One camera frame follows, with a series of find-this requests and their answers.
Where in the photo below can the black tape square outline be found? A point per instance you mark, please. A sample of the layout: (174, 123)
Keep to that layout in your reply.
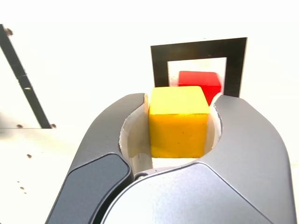
(198, 49)

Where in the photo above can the black tape strip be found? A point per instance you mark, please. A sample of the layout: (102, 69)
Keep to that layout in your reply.
(23, 79)

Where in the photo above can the red cube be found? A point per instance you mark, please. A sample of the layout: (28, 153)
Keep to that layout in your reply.
(198, 78)

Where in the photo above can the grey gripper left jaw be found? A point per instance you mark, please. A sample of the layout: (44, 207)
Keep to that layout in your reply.
(98, 144)

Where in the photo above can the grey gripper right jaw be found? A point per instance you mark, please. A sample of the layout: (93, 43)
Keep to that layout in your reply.
(245, 151)

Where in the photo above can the yellow cube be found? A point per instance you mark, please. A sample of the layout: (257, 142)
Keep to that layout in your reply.
(177, 130)

